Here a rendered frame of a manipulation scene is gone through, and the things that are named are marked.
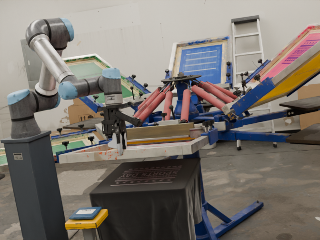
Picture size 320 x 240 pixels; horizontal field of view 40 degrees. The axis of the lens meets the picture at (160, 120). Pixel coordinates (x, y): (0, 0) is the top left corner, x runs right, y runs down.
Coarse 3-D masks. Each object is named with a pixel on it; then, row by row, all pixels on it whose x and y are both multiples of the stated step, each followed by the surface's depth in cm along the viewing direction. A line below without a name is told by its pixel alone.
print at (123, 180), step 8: (136, 168) 230; (144, 168) 228; (152, 168) 226; (160, 168) 224; (168, 168) 222; (176, 168) 220; (120, 176) 219; (128, 176) 217; (136, 176) 216; (144, 176) 214; (152, 176) 212; (160, 176) 210; (168, 176) 208; (112, 184) 208; (120, 184) 206; (128, 184) 205; (136, 184) 203
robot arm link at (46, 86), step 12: (48, 24) 201; (60, 24) 205; (60, 36) 205; (72, 36) 210; (60, 48) 210; (48, 72) 219; (36, 84) 229; (48, 84) 224; (48, 96) 227; (48, 108) 233
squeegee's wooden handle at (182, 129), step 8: (128, 128) 244; (136, 128) 242; (144, 128) 241; (152, 128) 240; (160, 128) 238; (168, 128) 237; (176, 128) 236; (184, 128) 235; (192, 128) 234; (128, 136) 243; (136, 136) 242; (144, 136) 241; (152, 136) 240; (160, 136) 239; (168, 136) 238
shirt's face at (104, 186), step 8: (152, 160) 241; (160, 160) 238; (168, 160) 236; (176, 160) 234; (184, 160) 232; (192, 160) 230; (120, 168) 234; (128, 168) 232; (184, 168) 218; (192, 168) 216; (112, 176) 221; (176, 176) 207; (184, 176) 205; (104, 184) 210; (144, 184) 201; (152, 184) 200; (160, 184) 198; (168, 184) 197; (176, 184) 195; (184, 184) 194; (96, 192) 199; (104, 192) 198
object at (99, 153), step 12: (192, 144) 178; (204, 144) 208; (60, 156) 190; (72, 156) 188; (84, 156) 187; (96, 156) 185; (108, 156) 184; (120, 156) 183; (132, 156) 181; (144, 156) 180; (156, 156) 179
